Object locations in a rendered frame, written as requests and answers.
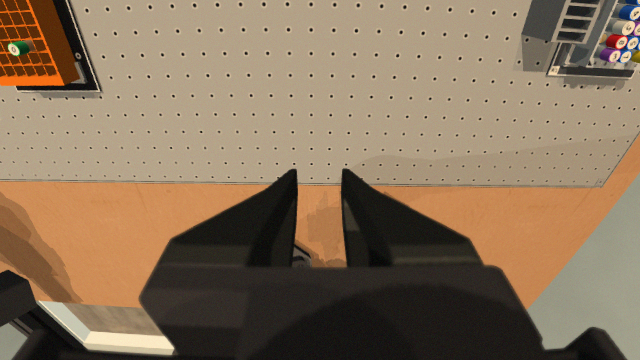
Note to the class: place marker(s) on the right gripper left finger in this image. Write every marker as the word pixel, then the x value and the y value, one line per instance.
pixel 245 232

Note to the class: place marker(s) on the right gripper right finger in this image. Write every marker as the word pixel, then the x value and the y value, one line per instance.
pixel 397 235

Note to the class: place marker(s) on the grey vial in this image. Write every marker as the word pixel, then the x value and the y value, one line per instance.
pixel 622 27

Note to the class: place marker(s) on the orange grid tube rack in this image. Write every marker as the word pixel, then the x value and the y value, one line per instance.
pixel 46 28

